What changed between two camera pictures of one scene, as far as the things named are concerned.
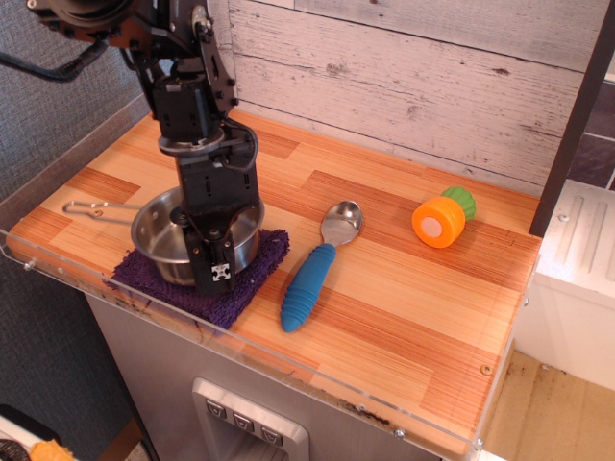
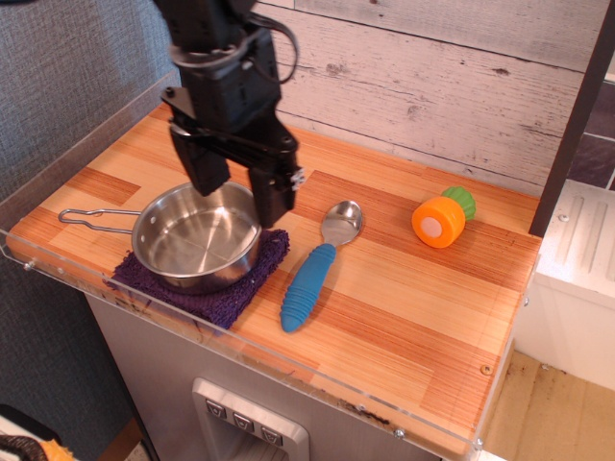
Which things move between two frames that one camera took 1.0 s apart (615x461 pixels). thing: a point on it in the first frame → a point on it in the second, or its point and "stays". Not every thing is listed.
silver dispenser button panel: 234,428 stays
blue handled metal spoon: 340,224 stays
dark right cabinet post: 579,113 stays
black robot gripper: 215,188 → 232,101
